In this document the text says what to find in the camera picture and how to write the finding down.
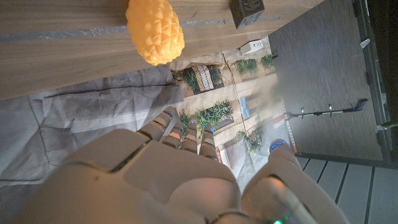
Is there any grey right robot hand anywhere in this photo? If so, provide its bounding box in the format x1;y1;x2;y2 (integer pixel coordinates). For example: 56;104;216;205
12;106;349;224

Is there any yellow pineapple toy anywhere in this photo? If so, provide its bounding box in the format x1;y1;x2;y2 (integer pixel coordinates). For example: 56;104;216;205
125;0;185;67

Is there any dark grey block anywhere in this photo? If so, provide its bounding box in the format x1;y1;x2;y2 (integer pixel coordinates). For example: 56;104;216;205
229;0;266;30

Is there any printed fabric backdrop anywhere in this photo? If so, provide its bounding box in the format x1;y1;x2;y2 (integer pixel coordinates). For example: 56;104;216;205
0;35;296;200

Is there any white power strip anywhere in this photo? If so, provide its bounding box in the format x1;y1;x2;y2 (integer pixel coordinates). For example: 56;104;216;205
239;39;264;55

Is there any black reacher grabber tool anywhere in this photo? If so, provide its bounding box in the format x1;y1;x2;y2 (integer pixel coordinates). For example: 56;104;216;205
285;98;369;121

